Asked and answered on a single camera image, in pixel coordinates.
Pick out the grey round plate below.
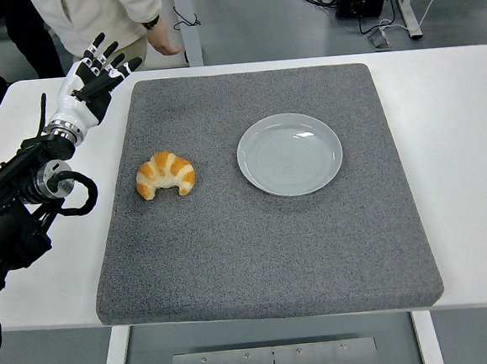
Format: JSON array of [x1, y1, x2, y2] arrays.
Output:
[[233, 108, 347, 202]]

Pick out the person's hand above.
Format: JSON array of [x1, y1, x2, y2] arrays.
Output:
[[146, 16, 185, 58]]

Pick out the grey felt mat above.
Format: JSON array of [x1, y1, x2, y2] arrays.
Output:
[[78, 57, 447, 334]]

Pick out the golden croissant bread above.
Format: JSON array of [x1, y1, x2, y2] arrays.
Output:
[[133, 148, 199, 201]]

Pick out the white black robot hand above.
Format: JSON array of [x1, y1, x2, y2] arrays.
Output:
[[40, 29, 149, 132]]

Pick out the grey floor socket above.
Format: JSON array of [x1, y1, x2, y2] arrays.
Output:
[[367, 26, 394, 50]]

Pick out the white desk leg with foot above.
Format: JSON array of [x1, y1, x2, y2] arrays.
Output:
[[393, 0, 424, 43]]

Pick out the thin black cable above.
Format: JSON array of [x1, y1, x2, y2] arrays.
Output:
[[172, 3, 202, 31]]

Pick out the white square post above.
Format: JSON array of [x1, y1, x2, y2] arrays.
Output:
[[169, 0, 205, 69]]

